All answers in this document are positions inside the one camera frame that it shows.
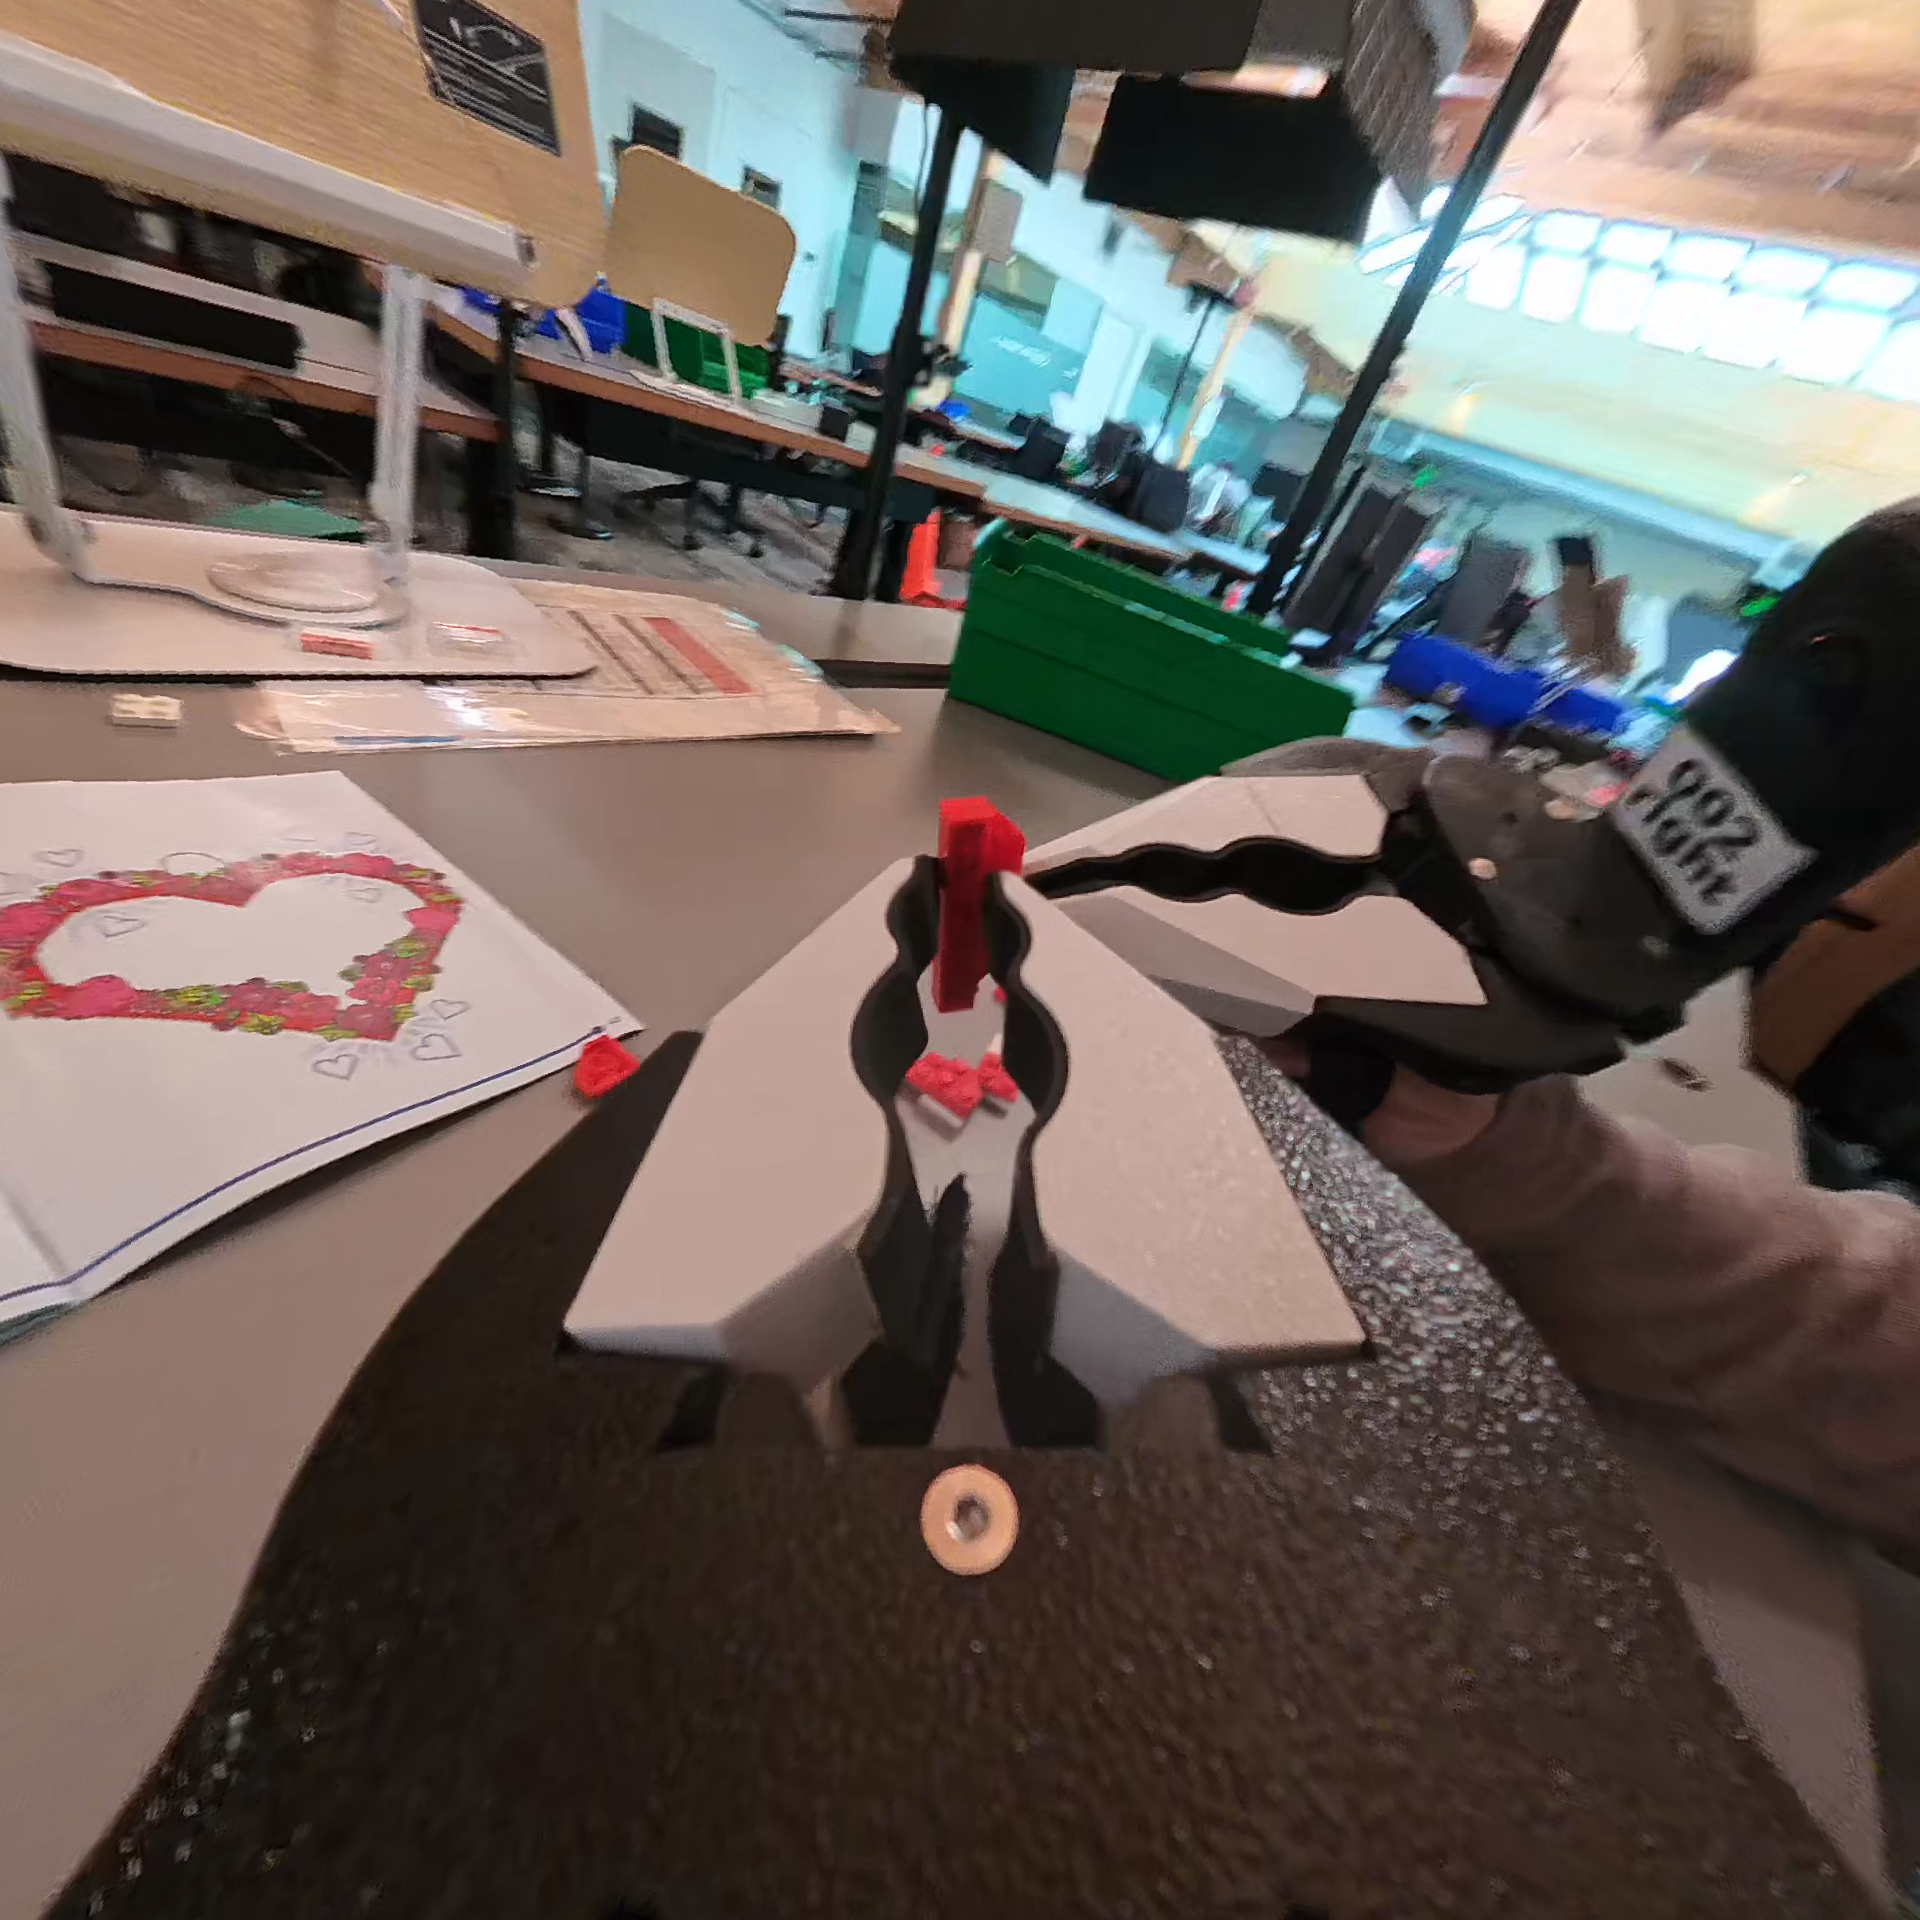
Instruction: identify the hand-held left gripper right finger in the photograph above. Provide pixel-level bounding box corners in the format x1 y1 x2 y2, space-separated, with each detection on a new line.
981 868 1371 1450

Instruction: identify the long work table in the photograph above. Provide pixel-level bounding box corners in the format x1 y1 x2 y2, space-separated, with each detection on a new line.
433 302 1278 595

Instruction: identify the blue plastic bin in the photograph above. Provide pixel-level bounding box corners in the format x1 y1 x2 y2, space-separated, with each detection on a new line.
1384 631 1630 739

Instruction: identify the long red lego plate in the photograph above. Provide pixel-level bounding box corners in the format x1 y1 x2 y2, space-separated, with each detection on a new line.
930 799 1027 1010

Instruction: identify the small red lego assembly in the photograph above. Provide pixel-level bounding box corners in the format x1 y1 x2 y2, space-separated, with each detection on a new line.
905 1047 1026 1124

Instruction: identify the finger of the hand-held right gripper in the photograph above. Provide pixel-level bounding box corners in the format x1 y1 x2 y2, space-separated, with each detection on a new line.
1042 862 1491 1041
1021 739 1428 910

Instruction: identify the wooden board with white frame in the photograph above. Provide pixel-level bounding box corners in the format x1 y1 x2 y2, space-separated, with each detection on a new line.
0 0 608 601

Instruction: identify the black slanted pole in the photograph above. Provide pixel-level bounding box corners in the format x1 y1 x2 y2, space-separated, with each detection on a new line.
1246 0 1588 621

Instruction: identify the green plastic bin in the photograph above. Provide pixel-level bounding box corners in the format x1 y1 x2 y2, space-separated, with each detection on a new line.
950 517 1359 783

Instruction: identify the white flat base board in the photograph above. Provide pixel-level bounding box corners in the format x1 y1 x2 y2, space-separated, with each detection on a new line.
0 507 602 680

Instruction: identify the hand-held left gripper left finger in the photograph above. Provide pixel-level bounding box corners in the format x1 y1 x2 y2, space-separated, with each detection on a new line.
565 856 962 1450

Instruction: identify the black overhead panel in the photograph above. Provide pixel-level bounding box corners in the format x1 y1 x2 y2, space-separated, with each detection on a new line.
1080 71 1385 245
891 0 1265 183

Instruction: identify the clear round dish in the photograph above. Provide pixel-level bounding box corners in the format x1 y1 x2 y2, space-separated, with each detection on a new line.
207 544 409 626

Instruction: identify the clear plastic bag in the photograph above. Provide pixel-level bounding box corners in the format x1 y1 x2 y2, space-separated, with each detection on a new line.
240 581 902 755

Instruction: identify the person's right forearm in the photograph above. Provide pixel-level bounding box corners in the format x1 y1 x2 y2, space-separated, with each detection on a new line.
1372 1073 1920 1578

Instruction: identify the black upright pole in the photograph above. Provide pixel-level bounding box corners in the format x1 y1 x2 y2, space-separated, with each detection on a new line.
828 111 967 601

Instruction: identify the person's right hand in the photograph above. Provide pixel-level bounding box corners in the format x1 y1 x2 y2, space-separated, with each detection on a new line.
1275 1034 1517 1179

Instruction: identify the heart-print instruction booklet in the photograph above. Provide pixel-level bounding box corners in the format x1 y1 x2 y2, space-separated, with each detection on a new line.
0 770 644 1344

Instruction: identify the beige divider panel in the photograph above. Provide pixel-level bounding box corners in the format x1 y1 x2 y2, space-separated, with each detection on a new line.
603 145 798 357

